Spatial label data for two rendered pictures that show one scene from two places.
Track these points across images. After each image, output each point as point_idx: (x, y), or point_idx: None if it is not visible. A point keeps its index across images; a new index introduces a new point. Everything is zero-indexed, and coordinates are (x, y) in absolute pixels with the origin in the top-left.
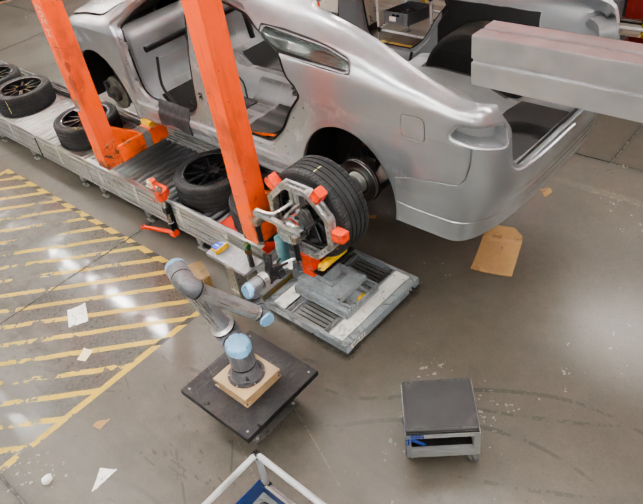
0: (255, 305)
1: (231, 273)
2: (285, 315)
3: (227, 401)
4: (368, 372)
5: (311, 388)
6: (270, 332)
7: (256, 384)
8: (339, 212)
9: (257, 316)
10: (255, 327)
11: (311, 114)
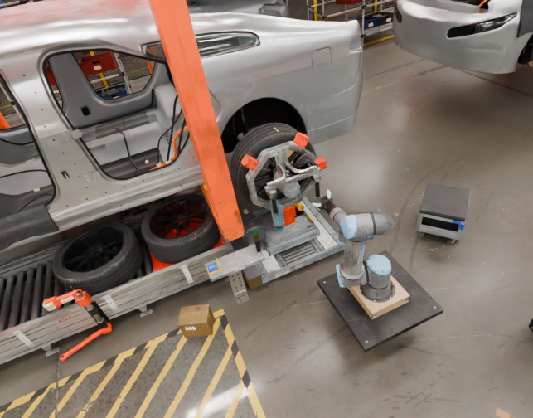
0: None
1: (238, 276)
2: (285, 271)
3: (394, 314)
4: (367, 244)
5: None
6: (293, 289)
7: (393, 284)
8: (312, 147)
9: None
10: (280, 297)
11: (225, 104)
